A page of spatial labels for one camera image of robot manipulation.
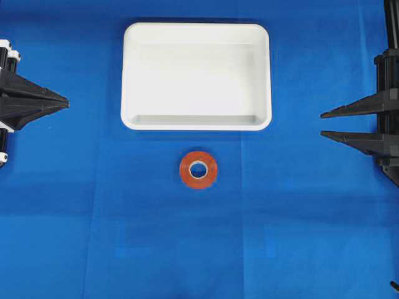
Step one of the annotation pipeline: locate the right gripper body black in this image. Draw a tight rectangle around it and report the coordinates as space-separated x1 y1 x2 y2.
374 49 398 186

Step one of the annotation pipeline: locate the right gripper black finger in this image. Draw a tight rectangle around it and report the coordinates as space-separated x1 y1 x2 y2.
320 92 385 118
320 131 388 157

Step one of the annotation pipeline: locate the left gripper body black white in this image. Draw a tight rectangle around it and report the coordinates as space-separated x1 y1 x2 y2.
1 39 21 168

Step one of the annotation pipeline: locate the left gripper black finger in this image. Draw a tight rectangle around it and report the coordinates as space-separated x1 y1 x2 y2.
1 72 68 103
1 98 69 130

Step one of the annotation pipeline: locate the blue table cloth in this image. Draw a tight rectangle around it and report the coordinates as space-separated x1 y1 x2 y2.
1 1 398 298

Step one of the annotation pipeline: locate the white rectangular plastic case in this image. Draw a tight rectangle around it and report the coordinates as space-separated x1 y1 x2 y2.
120 22 272 131

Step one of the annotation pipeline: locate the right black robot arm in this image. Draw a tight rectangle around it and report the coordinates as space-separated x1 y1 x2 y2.
320 1 398 185

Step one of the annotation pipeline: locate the orange tape roll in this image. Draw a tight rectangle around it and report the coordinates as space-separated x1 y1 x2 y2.
179 151 218 190

